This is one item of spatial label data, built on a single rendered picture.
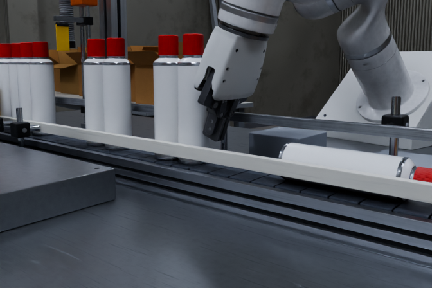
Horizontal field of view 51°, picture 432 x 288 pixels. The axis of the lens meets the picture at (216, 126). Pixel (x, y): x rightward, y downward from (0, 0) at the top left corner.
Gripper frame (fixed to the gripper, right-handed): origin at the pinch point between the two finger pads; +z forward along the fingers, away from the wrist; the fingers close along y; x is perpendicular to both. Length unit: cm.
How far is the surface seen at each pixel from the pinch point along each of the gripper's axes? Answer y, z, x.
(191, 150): 4.5, 3.4, 0.2
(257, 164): 4.5, -0.2, 11.5
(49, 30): -231, 106, -421
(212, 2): -430, 41, -368
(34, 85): 2.5, 12.3, -47.6
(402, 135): -3.1, -10.2, 25.2
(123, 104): 0.8, 5.2, -20.6
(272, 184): 3.7, 1.5, 14.3
